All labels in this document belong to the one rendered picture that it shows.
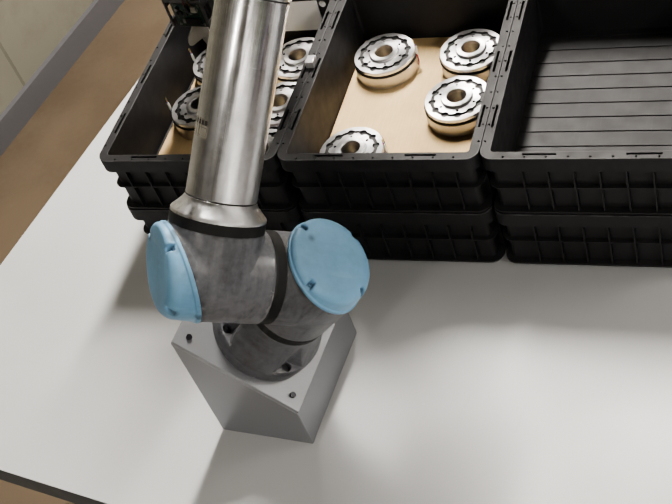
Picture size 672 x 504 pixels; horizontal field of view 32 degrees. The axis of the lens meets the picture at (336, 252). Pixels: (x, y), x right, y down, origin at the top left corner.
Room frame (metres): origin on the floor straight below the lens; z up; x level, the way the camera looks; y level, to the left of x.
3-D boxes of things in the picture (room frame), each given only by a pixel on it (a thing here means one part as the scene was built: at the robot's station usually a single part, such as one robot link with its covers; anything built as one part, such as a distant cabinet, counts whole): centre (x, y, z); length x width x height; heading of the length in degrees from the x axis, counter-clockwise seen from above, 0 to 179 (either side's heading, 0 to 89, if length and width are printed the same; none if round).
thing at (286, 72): (1.60, -0.06, 0.86); 0.10 x 0.10 x 0.01
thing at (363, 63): (1.52, -0.19, 0.86); 0.10 x 0.10 x 0.01
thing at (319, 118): (1.39, -0.20, 0.87); 0.40 x 0.30 x 0.11; 149
